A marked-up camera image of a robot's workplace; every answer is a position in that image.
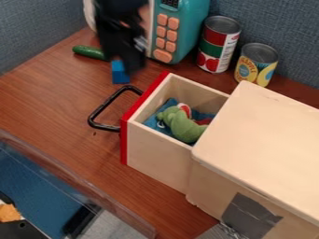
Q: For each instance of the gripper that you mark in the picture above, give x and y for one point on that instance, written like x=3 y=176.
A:
x=122 y=43

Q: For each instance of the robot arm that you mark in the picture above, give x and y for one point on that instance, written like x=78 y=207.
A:
x=114 y=9

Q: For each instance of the green toy cucumber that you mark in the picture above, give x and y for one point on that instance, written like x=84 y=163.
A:
x=88 y=51

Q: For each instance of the toy microwave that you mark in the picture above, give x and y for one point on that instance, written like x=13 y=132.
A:
x=178 y=25

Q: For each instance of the green plush toy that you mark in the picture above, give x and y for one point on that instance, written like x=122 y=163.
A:
x=182 y=124

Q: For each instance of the drawer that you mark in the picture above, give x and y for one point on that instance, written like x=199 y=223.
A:
x=166 y=146

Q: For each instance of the blue block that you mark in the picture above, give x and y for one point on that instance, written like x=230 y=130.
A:
x=119 y=72

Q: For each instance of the blue cloth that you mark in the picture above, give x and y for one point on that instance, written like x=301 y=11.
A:
x=164 y=119

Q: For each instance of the red and green can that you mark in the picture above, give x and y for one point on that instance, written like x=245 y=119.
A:
x=217 y=43

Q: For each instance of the yellow can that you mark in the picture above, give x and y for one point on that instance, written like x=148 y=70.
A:
x=256 y=64

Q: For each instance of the cabinet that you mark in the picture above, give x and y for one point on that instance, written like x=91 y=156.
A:
x=266 y=155

